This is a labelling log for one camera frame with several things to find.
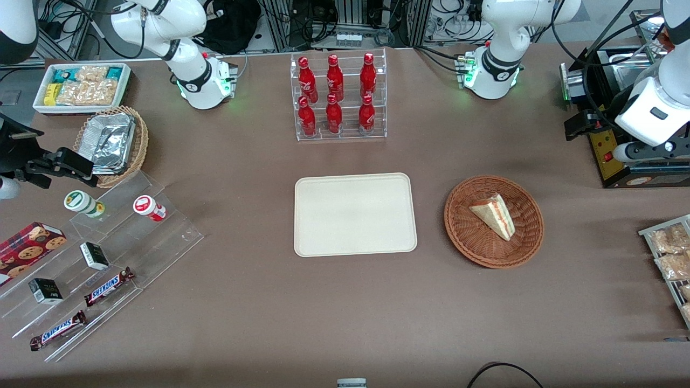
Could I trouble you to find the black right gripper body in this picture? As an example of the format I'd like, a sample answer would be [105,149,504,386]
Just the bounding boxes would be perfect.
[0,112,45,177]

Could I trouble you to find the triangular sandwich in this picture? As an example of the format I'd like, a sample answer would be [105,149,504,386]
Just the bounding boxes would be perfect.
[468,194,516,241]

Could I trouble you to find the light oval wicker basket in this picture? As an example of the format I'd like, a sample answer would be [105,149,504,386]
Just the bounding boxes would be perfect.
[73,106,149,189]

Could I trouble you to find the brown round wicker basket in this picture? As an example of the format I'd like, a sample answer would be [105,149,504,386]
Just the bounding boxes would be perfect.
[444,175,544,269]

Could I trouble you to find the tray of wrapped snacks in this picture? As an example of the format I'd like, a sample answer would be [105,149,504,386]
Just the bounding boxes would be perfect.
[639,214,690,329]

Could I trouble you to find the beige rectangular tray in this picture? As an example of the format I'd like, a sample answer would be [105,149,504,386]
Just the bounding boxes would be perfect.
[294,172,418,258]

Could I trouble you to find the green lid small jar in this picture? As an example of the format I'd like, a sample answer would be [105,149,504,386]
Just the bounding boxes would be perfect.
[64,190,106,219]

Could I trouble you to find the stacked aluminium foil trays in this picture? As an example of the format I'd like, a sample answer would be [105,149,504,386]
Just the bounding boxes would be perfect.
[86,113,136,176]

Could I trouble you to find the black hot food display machine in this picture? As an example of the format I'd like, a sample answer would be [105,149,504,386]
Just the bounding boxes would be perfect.
[560,8,690,189]

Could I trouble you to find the clear bag of crackers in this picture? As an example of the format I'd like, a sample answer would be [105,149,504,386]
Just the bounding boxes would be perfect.
[75,66,109,83]
[56,79,118,106]

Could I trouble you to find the red plaid cookie box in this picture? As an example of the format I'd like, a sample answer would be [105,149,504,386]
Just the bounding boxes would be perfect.
[0,222,67,287]

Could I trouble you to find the red lid small jar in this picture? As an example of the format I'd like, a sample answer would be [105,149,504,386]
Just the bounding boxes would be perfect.
[133,195,167,222]

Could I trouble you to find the white rectangular snack bin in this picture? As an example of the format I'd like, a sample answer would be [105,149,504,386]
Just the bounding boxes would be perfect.
[32,63,132,116]

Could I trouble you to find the small black carton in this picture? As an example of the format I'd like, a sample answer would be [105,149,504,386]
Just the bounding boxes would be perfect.
[80,242,110,271]
[28,278,64,305]

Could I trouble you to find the clear acrylic stepped display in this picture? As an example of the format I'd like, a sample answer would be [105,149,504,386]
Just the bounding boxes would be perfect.
[0,171,204,363]

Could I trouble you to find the clear bag of fried snacks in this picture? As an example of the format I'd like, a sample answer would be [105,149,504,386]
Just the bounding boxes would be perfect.
[654,252,690,281]
[649,223,690,254]

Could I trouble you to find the brown snickers bar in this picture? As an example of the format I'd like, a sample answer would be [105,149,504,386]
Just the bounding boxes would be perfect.
[84,267,135,307]
[30,310,87,351]

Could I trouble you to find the black fabric bag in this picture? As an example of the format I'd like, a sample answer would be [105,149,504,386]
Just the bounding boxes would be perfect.
[195,0,263,55]

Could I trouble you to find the red cola bottle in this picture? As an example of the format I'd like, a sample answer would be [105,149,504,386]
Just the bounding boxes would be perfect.
[358,94,376,136]
[360,52,377,100]
[298,56,319,104]
[326,54,344,102]
[325,93,343,134]
[298,96,318,137]

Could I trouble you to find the clear acrylic bottle rack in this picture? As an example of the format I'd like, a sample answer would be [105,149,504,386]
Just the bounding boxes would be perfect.
[290,48,388,142]

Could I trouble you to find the black cable loop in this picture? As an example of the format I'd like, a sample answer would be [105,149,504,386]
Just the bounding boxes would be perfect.
[466,362,545,388]

